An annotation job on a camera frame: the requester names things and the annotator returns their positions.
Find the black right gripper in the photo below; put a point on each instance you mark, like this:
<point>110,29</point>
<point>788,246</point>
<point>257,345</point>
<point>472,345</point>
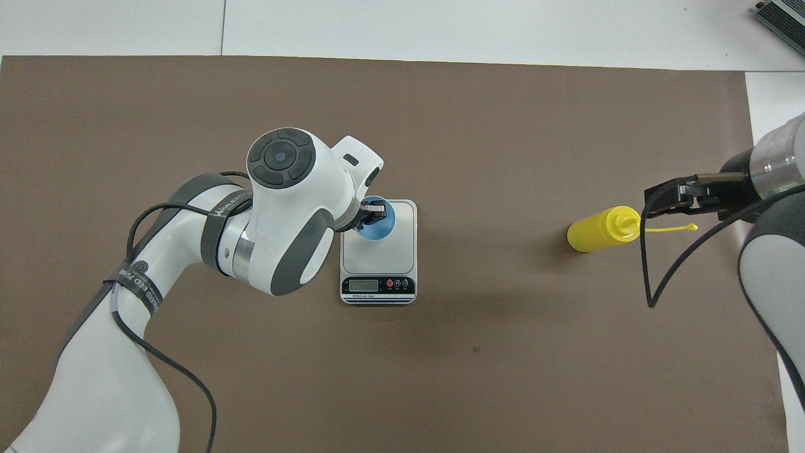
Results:
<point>736,189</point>

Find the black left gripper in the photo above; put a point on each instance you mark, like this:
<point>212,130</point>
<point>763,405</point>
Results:
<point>361,220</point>

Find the light blue plastic cup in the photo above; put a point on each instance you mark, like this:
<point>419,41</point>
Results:
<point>383,233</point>

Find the yellow squeeze bottle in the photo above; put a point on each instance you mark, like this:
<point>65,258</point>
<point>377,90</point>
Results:
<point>594,233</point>

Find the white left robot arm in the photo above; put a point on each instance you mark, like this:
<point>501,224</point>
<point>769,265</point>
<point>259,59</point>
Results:
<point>283,207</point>

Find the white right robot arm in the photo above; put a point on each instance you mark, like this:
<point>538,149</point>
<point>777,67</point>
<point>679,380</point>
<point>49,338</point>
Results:
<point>780,157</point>

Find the silver digital kitchen scale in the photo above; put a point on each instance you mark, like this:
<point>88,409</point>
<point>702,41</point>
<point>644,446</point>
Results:
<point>377,270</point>

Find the brown paper table mat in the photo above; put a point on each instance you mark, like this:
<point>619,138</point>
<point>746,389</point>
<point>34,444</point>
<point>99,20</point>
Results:
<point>440,377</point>

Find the grey metal device box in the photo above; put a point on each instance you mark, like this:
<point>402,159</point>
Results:
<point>786,19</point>

